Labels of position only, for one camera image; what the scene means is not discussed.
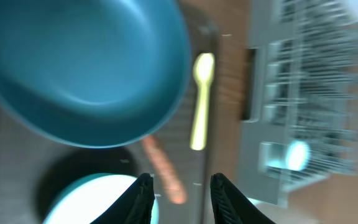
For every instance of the orange carrot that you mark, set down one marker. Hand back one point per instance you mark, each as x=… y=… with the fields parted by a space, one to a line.
x=172 y=185

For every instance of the light blue bowl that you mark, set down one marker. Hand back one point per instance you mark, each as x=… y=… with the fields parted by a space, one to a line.
x=87 y=198

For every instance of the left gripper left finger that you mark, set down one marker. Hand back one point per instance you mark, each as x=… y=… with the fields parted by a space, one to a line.
x=134 y=206

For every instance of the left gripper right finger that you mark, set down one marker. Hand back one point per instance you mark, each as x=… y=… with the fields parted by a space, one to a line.
x=231 y=206

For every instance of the yellow plastic spoon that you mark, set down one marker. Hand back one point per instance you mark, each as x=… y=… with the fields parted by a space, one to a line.
x=203 y=74

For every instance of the light blue cup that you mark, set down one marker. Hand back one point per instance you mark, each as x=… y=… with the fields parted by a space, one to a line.
x=293 y=156

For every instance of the dark blue plate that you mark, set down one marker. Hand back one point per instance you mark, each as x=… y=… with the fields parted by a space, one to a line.
x=93 y=73

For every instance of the grey dishwasher rack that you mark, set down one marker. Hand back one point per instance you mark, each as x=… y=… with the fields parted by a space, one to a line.
x=303 y=86

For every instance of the brown serving tray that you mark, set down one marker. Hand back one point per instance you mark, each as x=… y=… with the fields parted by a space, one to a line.
x=34 y=169

